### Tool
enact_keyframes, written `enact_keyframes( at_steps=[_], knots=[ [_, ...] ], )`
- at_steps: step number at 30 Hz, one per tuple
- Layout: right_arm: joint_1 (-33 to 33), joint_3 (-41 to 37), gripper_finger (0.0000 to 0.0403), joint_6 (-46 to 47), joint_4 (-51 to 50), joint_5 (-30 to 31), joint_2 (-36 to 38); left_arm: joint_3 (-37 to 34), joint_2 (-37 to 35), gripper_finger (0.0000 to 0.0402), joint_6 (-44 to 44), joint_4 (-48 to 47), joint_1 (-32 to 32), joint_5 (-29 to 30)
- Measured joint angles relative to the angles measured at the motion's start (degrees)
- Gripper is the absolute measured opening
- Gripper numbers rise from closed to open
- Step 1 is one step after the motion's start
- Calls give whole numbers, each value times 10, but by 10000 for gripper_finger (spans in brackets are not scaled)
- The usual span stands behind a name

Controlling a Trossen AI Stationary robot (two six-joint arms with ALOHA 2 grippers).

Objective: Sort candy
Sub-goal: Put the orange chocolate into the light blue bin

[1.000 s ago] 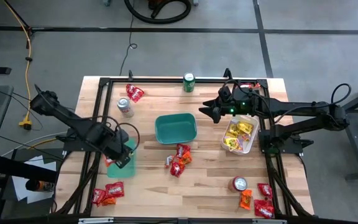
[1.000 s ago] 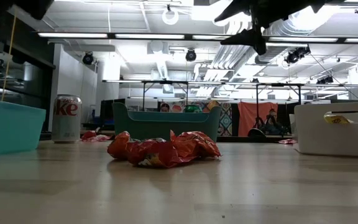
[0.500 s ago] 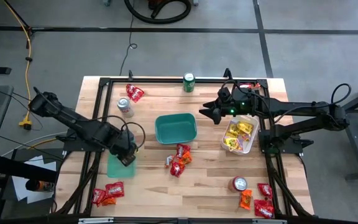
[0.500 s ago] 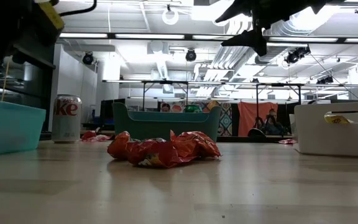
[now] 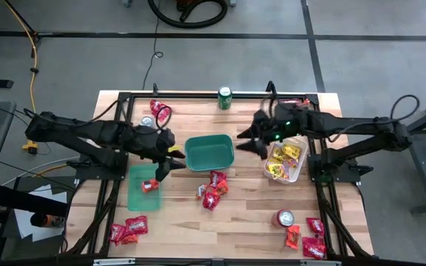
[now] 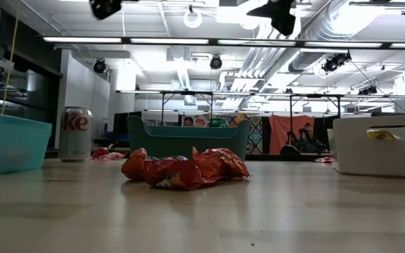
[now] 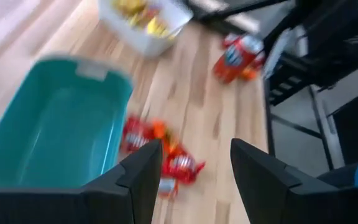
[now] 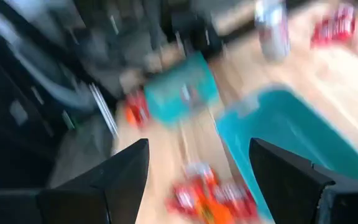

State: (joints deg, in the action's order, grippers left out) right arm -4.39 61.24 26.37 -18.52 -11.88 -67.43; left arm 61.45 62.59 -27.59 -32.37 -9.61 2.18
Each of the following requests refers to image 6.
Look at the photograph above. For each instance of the long background light bar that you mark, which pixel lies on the long background light bar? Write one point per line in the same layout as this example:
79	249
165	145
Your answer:
135	91

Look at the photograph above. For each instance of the dark green plastic bin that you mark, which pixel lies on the dark green plastic bin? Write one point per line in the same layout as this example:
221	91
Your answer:
174	142

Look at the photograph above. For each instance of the orange hanging cloth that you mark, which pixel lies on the orange hanging cloth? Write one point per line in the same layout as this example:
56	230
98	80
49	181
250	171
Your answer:
280	130

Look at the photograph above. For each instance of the turquoise plastic bin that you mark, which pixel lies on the turquoise plastic bin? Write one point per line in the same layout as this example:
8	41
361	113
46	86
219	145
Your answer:
9	144

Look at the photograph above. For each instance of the black overhead light bar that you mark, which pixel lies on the black overhead light bar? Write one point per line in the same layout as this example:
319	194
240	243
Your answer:
169	41

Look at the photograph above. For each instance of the black domed object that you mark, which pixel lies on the black domed object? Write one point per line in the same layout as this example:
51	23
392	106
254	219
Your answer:
289	150

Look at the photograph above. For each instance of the yellow candy bag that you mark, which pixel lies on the yellow candy bag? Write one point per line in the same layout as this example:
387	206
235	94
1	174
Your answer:
380	135

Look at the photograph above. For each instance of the orange-red candy bag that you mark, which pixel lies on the orange-red candy bag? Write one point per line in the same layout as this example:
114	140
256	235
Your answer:
223	161

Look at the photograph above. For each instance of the black ceiling spot lamp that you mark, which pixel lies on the black ceiling spot lamp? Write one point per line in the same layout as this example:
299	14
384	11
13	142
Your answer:
216	62
99	66

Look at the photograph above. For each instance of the silver ventilation duct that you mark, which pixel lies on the silver ventilation duct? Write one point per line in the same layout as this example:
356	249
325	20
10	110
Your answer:
329	21

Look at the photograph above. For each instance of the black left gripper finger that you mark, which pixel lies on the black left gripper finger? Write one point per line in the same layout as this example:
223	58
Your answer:
105	8

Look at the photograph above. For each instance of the black ceiling track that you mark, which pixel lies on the black ceiling track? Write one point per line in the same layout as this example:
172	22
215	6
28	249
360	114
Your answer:
378	3

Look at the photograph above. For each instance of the black frame table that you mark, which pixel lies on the black frame table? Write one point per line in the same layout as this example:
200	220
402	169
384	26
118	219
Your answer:
188	93
315	95

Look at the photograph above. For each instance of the colourful patterned cloth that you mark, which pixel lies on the colourful patterned cloth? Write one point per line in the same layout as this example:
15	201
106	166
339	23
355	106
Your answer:
257	135

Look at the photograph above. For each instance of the black computer monitor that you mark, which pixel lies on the black computer monitor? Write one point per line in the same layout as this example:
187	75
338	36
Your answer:
120	126

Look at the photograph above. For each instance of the black background stand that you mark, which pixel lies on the black background stand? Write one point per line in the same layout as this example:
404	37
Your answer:
292	138

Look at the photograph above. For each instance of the black spot lamp cluster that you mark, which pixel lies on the black spot lamp cluster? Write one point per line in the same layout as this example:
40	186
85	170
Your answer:
332	64

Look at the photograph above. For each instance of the white plastic bin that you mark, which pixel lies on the white plastic bin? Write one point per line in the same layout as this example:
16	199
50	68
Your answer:
357	151

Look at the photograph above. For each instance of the red Skittles candy bag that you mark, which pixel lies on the red Skittles candy bag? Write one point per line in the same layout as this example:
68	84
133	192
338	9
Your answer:
178	174
325	160

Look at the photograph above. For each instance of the silver Diet Coke can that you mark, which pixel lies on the silver Diet Coke can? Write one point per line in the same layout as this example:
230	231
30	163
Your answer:
76	140

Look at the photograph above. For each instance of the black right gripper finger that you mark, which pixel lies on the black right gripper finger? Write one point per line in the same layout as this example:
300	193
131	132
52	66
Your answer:
280	14

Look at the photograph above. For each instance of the pink-red candy bag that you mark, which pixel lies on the pink-red candy bag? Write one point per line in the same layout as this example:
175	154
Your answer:
116	156

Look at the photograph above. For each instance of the person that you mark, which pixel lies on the person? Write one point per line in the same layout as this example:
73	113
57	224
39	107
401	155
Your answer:
187	122
309	142

